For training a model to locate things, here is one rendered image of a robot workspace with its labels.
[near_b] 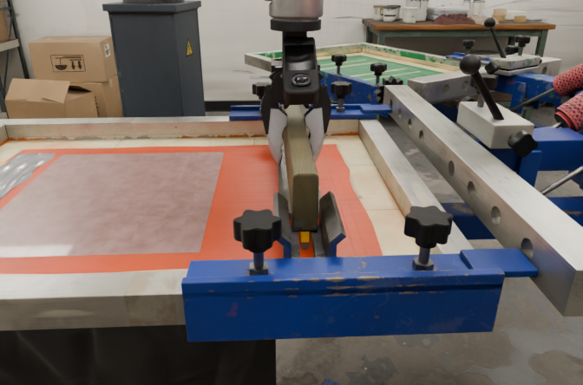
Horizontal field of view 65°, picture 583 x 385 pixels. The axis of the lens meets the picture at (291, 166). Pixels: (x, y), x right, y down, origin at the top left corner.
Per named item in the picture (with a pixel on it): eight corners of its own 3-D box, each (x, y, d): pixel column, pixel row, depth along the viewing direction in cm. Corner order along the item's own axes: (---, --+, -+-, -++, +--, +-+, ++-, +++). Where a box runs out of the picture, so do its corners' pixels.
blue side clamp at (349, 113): (230, 144, 95) (228, 112, 93) (232, 136, 100) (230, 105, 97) (373, 141, 97) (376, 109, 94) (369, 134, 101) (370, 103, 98)
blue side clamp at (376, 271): (186, 343, 44) (180, 283, 41) (194, 308, 49) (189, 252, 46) (493, 332, 45) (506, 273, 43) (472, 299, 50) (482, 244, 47)
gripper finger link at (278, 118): (279, 153, 75) (290, 99, 72) (280, 167, 70) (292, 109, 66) (260, 150, 75) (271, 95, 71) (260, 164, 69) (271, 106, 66)
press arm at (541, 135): (473, 172, 69) (478, 141, 67) (457, 158, 74) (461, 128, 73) (585, 171, 70) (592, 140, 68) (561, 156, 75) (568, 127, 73)
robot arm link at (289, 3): (326, -14, 59) (263, -13, 59) (325, 23, 61) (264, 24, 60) (320, -15, 66) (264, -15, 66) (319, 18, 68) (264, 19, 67)
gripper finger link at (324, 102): (334, 128, 69) (324, 71, 66) (335, 132, 68) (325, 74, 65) (304, 134, 69) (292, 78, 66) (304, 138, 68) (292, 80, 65)
